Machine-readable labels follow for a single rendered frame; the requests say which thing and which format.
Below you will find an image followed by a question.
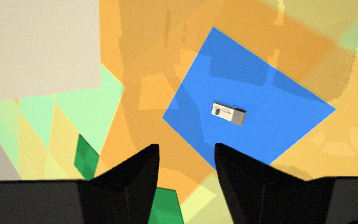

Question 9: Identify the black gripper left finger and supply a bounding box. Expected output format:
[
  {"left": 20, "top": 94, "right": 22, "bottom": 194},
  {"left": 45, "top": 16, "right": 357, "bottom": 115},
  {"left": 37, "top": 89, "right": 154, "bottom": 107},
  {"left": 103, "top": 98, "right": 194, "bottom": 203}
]
[{"left": 0, "top": 144, "right": 160, "bottom": 224}]

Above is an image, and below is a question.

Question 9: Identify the green flat square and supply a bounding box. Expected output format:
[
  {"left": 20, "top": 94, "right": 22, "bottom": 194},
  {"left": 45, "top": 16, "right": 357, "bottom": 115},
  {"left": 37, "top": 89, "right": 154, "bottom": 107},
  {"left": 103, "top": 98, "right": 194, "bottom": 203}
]
[
  {"left": 73, "top": 134, "right": 100, "bottom": 180},
  {"left": 148, "top": 187, "right": 184, "bottom": 224}
]

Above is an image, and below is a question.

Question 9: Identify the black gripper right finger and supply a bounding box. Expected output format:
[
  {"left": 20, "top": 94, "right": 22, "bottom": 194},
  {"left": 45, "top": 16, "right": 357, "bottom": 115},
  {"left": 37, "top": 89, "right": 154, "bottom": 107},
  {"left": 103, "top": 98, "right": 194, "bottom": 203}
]
[{"left": 214, "top": 143, "right": 358, "bottom": 224}]

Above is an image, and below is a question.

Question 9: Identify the blue square zone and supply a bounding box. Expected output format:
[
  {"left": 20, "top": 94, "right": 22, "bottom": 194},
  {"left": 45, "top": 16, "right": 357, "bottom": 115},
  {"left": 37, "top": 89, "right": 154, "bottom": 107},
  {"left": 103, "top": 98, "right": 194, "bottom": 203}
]
[{"left": 162, "top": 27, "right": 337, "bottom": 170}]

